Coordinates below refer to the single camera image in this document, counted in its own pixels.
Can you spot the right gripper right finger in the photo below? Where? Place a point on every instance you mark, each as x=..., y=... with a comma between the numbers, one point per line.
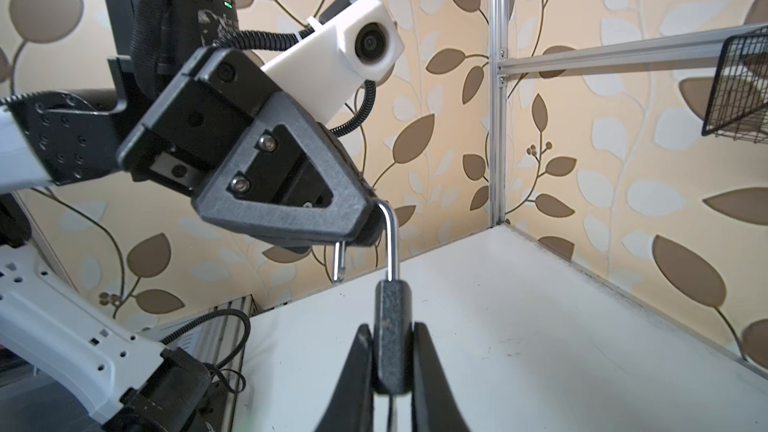
x=433, y=406

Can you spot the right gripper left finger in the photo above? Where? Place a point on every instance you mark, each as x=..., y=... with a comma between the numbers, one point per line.
x=351, y=405

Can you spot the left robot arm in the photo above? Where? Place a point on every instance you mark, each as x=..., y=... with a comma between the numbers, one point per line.
x=89, y=256

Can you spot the black padlock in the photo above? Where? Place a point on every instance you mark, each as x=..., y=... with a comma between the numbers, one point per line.
x=392, y=330

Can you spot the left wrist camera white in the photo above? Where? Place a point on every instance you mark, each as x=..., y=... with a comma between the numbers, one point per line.
x=325, y=69

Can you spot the back wire basket black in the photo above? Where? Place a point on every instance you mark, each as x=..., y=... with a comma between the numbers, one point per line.
x=737, y=104

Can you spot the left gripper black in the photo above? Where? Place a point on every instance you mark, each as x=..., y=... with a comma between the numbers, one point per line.
x=287, y=181

